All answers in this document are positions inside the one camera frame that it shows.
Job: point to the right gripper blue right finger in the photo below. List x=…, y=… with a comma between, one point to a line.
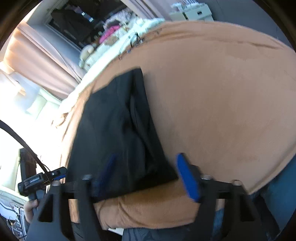
x=191, y=177

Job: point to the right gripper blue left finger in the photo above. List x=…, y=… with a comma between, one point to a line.
x=101, y=182

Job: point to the black shirt with yellow patch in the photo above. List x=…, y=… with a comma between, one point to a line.
x=117, y=120

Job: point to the floral patterned clothes pile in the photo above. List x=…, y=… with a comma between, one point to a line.
x=124, y=18

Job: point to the person's left hand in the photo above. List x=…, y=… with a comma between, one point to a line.
x=28, y=209

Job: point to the brown bed blanket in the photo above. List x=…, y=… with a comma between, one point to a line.
x=221, y=93

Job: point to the beige curtain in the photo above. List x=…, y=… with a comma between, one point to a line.
x=45, y=59

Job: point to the cream plush toy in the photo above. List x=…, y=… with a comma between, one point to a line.
x=84, y=54

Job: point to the pink garment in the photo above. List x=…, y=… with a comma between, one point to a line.
x=108, y=33

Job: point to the white storage box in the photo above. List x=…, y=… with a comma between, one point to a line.
x=191, y=11

